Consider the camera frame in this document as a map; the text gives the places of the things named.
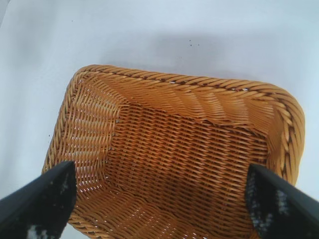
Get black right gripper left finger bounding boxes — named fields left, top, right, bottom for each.
left=0, top=160, right=77, bottom=239

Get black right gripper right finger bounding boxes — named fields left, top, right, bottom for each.
left=245, top=163, right=319, bottom=239

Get brown woven wicker basket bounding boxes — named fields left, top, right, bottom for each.
left=41, top=64, right=306, bottom=239

